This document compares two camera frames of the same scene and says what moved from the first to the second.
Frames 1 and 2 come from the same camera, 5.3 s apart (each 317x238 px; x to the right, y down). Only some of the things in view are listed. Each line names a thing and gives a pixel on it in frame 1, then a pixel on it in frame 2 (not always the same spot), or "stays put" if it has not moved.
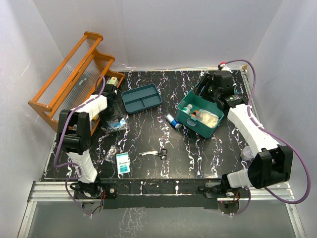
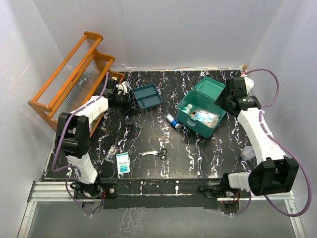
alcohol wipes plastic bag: [117, 125] -> [207, 119]
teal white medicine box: [123, 162] stays put
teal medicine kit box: [199, 114] stays put
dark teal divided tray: [141, 98] stays put
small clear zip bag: [111, 154] stays put
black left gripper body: [111, 113] -> [123, 102]
